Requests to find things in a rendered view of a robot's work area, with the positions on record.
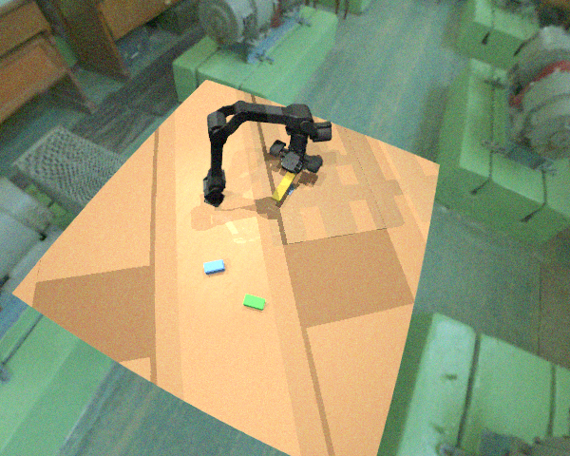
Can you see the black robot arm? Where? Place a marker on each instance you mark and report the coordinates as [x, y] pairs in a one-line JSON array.
[[299, 124]]

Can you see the yellow bar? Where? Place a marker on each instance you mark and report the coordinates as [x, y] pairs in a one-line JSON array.
[[283, 186]]

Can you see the blue rectangular block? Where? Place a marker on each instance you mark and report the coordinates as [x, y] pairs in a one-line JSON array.
[[214, 267]]

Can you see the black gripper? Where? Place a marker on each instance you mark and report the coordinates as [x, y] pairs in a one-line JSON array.
[[311, 163]]

